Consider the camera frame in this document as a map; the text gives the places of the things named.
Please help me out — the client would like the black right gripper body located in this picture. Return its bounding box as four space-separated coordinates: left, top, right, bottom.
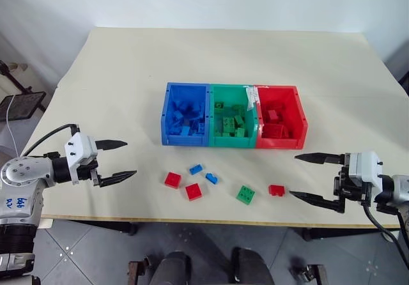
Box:
333 164 374 206

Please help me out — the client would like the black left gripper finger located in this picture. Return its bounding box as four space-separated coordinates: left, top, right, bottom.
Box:
95 169 138 189
95 139 129 151

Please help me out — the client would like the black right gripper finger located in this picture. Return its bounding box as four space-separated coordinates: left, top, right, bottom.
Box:
288 190 346 215
294 152 346 166

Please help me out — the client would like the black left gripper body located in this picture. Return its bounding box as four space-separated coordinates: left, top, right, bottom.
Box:
77 158 102 187

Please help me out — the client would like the red plastic bin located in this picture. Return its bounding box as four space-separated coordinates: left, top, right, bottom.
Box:
253 85 310 150

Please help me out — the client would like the small red toy brick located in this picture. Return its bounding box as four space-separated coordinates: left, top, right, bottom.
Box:
268 184 286 198

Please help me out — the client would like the red square toy brick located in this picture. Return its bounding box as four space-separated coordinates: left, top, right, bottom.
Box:
185 183 203 201
164 171 183 189

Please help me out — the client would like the blue plastic bin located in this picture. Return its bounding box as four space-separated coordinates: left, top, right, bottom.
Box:
160 81 211 147

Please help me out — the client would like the rusty brown metal foot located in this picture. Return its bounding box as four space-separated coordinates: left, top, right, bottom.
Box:
127 256 151 285
291 263 327 285

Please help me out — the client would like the green square toy brick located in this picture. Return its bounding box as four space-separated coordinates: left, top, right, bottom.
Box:
235 185 256 205

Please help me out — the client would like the green plastic bin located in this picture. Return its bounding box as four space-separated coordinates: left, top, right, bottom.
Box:
207 84 258 149

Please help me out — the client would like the black stand with tray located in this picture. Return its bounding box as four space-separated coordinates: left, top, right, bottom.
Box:
0 59 47 123

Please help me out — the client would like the white torn label tape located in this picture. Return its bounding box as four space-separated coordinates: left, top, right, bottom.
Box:
243 86 259 111

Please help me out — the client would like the dark rounded shape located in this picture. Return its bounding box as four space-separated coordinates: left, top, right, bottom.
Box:
149 250 193 285
231 247 275 285

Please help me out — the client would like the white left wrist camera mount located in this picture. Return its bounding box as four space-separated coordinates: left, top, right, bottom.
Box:
63 132 98 185

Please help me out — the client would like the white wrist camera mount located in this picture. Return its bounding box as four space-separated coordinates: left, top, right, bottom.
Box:
63 132 98 185
346 151 384 187

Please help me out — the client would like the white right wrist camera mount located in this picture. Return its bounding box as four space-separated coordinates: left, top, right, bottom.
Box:
346 151 384 187

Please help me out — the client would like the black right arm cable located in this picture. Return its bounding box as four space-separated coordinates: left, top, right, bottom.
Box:
363 201 409 268

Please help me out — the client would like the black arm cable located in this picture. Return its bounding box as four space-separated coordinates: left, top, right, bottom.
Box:
22 123 81 157
363 201 409 268

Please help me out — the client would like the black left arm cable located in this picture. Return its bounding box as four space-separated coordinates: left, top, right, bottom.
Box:
22 123 81 157

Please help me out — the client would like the thin white cable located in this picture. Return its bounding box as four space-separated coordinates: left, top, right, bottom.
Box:
6 94 20 157

